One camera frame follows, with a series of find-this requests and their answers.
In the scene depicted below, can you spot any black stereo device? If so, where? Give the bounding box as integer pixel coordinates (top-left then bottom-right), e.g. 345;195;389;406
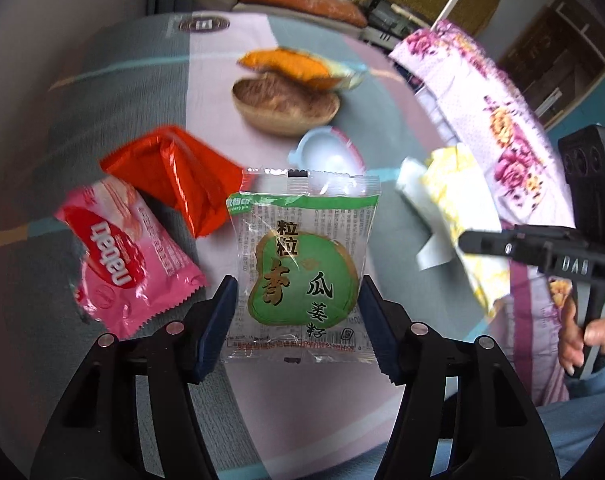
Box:
360;0;433;36

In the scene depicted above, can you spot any pink snack wrapper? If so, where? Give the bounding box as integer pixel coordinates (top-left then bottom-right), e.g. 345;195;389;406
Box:
55;176;206;338

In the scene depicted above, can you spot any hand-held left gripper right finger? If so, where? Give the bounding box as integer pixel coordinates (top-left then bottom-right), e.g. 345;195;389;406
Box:
359;275;566;480

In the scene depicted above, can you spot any pink floral bed sheet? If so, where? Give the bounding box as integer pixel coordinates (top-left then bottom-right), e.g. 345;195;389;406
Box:
387;19;605;406

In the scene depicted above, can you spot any yellow orange snack packet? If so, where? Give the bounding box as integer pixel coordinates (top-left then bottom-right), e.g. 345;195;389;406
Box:
237;47;367;92

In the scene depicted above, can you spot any wooden bowl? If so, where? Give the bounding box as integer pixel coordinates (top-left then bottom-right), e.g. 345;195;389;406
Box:
231;72;342;137

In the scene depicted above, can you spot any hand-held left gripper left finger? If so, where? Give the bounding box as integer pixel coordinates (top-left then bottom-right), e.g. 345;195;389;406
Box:
30;274;240;480

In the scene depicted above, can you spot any pink paper cup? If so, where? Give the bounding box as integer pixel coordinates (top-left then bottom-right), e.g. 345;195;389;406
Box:
290;127;366;176

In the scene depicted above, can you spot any green clear seed packet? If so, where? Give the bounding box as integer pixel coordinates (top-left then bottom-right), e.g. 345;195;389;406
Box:
220;167;382;365

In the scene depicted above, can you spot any yellow white wrapper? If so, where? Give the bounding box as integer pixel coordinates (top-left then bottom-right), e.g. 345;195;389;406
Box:
397;142;514;318

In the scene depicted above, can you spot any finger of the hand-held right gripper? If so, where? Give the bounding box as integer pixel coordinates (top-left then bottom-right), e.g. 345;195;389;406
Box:
457;225;553;268

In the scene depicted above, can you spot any person's right hand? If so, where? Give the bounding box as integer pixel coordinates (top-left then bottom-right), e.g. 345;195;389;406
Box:
557;292;605;376

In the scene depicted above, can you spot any orange foil snack bag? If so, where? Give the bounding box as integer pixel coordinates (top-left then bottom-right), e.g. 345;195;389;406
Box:
100;125;246;240

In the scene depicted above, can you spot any person's jeans leg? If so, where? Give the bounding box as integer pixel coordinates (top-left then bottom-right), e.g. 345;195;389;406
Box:
533;374;605;480

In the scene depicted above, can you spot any dark wooden cabinet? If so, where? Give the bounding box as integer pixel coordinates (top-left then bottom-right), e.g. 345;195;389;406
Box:
497;0;605;131

